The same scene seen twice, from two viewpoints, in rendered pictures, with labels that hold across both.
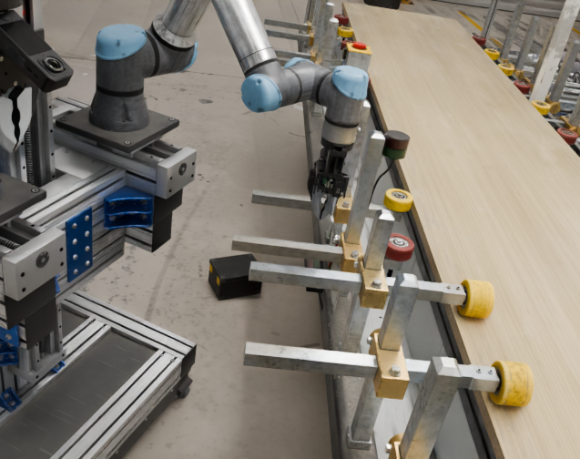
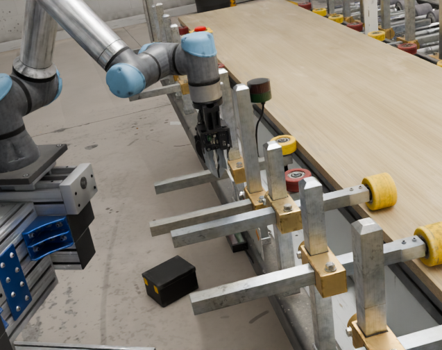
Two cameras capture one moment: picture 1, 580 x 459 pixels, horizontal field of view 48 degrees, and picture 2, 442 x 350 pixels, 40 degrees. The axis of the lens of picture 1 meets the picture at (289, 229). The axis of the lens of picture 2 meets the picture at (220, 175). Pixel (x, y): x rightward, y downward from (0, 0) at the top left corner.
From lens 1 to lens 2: 0.14 m
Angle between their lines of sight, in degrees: 7
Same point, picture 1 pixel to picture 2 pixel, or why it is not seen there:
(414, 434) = (364, 302)
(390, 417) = not seen: hidden behind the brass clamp
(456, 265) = (353, 175)
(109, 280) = (57, 328)
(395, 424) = not seen: hidden behind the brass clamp
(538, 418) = not seen: outside the picture
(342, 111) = (201, 71)
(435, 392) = (366, 252)
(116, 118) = (8, 159)
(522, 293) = (418, 176)
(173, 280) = (116, 306)
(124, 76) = (3, 119)
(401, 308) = (313, 210)
